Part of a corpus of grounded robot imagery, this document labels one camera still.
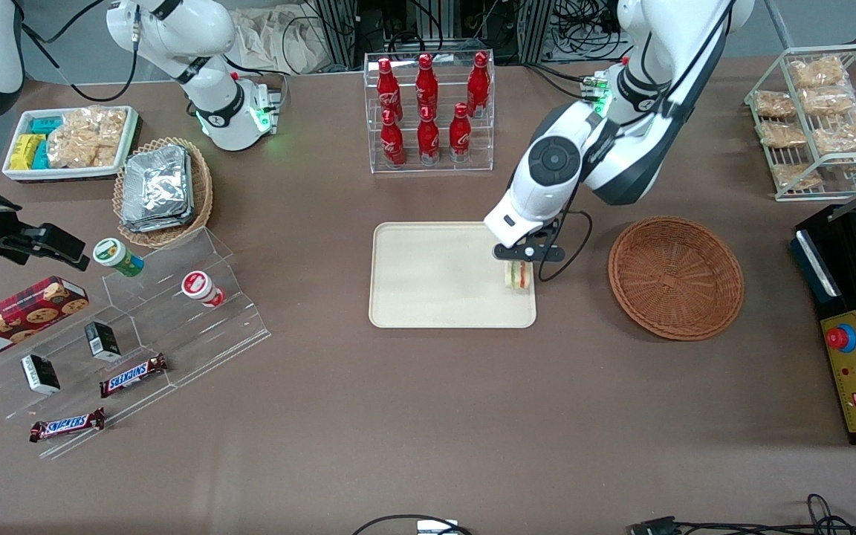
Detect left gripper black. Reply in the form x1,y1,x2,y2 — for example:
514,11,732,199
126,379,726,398
493,216,567,275

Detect triangular sandwich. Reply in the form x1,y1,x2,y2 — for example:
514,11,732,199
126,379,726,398
503,260,534,293

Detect beige plastic tray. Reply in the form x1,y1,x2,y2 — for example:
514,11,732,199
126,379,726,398
369,221,537,329

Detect white rectangular snack tray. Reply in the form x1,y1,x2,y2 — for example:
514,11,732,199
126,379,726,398
2,106,140,181

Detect round brown wicker basket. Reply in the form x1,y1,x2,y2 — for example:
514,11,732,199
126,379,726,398
608,216,745,342

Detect oval tan wicker basket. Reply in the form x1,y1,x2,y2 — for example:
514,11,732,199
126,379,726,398
113,137,214,248

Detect red tartan cookie box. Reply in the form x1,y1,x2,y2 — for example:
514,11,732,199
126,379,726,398
0,276,90,367

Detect green lid snack cup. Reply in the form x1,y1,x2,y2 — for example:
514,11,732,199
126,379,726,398
93,238,145,278

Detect yellow snack packet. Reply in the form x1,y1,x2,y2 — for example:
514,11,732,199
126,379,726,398
10,134,46,171

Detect small black box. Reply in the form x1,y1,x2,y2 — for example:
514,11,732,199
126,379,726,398
85,321,123,363
21,354,62,395

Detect clear rice cracker bag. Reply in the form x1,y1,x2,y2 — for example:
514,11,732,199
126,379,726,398
47,106,128,169

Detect silver foil wrapped pack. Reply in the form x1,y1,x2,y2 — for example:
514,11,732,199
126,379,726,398
121,201,195,233
123,144,192,215

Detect clear acrylic bottle rack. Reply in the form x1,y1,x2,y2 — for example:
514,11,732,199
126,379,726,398
363,50,496,175

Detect red cola bottle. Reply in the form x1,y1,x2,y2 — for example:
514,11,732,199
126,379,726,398
376,57,403,123
467,51,491,118
449,103,473,163
415,53,439,120
380,109,406,168
417,106,441,166

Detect brown Snickers bar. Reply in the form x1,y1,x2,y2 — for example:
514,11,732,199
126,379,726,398
99,354,169,398
29,407,106,444

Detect red lid snack cup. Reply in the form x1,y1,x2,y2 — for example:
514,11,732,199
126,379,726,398
181,270,226,308

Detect clear acrylic stepped display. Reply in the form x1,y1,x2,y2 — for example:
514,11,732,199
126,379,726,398
0,227,273,460

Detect clear bagged fried snack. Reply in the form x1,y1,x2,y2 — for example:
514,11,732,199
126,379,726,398
757,120,808,149
771,163,823,191
800,85,856,117
753,91,797,120
813,111,856,158
791,56,849,88

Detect beige cloth bag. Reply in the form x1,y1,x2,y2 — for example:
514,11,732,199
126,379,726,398
231,4,325,75

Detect aluminium profile bar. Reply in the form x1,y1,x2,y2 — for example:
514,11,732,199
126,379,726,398
765,0,802,50

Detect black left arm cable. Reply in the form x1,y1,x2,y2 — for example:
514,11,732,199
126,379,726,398
538,0,735,284

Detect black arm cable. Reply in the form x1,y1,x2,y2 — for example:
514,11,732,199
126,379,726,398
21,0,140,103
538,0,735,284

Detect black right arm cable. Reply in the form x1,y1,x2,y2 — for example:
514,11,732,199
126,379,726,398
21,0,140,103

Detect black tangled cables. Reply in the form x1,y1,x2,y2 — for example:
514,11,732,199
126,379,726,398
525,0,631,101

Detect black cables with connector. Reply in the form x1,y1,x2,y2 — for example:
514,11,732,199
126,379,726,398
630,493,856,535

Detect black looped cable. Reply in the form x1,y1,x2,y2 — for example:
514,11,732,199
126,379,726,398
352,514,473,535

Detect white wire rack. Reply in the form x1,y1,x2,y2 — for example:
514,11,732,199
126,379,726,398
745,43,856,203

